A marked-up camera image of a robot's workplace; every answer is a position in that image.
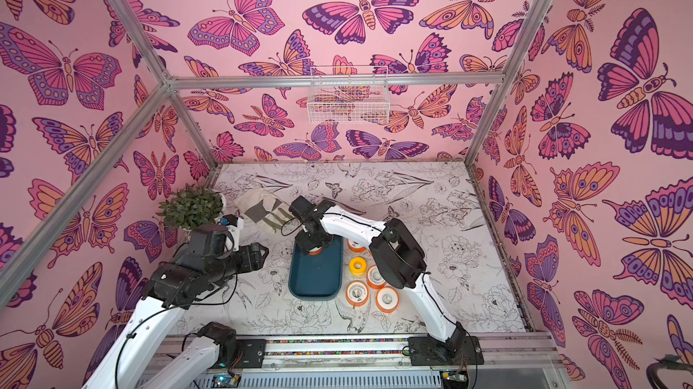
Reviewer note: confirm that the white wire wall basket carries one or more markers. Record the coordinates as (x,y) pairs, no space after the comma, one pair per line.
(349,94)

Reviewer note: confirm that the green potted plant white pot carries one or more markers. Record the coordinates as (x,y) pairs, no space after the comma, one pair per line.
(192,207)

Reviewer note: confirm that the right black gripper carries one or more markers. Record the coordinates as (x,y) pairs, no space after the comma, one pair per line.
(311,237)

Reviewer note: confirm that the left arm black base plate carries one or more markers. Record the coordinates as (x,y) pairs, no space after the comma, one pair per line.
(241,354)

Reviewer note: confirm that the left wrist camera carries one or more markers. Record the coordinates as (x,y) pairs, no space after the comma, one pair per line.
(233,224)

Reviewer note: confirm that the beige grey work glove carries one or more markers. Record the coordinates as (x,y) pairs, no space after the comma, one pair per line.
(265,209)

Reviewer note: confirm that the green circuit board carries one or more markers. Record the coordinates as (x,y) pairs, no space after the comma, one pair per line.
(225,381)

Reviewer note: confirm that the teal plastic storage tray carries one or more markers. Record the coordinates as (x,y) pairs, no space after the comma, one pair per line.
(317,277)

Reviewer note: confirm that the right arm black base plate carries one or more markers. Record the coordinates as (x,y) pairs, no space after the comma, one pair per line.
(426,351)

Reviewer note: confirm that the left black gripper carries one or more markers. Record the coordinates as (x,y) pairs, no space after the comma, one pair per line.
(254,260)

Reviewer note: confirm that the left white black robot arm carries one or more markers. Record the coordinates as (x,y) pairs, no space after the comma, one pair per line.
(212,258)

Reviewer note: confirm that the yellow sealing tape roll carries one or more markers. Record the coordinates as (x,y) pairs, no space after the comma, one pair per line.
(358,266)

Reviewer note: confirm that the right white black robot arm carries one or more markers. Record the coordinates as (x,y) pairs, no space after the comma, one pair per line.
(398,256)

